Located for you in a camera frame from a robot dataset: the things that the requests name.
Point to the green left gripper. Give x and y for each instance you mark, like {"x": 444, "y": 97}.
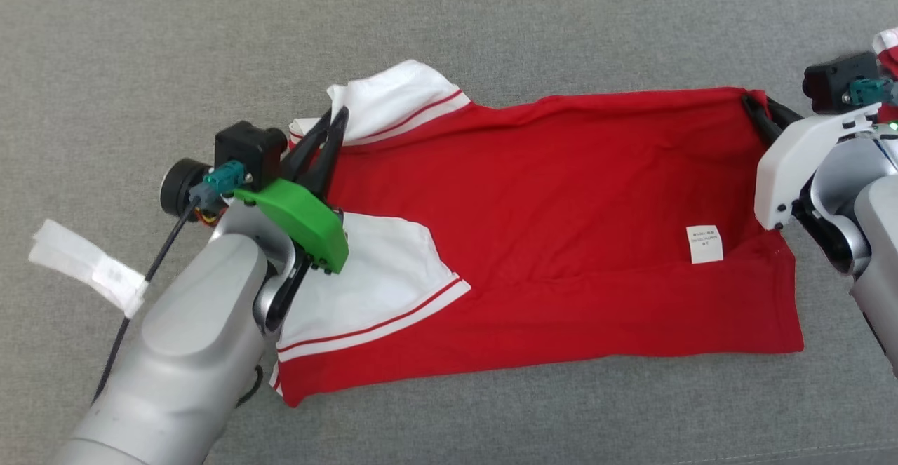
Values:
{"x": 309, "y": 219}

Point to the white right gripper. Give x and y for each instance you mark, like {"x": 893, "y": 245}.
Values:
{"x": 807, "y": 163}

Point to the red shorts white side stripe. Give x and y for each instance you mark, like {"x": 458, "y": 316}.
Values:
{"x": 889, "y": 51}

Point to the red Bulls jersey white sleeves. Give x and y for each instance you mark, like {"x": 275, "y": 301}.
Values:
{"x": 561, "y": 205}

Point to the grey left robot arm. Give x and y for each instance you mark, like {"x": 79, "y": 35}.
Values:
{"x": 196, "y": 353}

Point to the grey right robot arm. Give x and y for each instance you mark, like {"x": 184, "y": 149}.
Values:
{"x": 870, "y": 226}

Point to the grey fabric sofa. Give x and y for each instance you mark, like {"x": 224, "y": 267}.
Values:
{"x": 491, "y": 23}

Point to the white tape label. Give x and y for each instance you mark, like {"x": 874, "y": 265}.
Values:
{"x": 91, "y": 268}

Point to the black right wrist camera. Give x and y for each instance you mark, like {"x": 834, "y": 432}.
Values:
{"x": 838, "y": 79}

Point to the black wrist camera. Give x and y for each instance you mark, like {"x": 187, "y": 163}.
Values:
{"x": 838, "y": 79}
{"x": 242, "y": 149}

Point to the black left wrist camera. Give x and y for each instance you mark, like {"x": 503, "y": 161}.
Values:
{"x": 242, "y": 149}

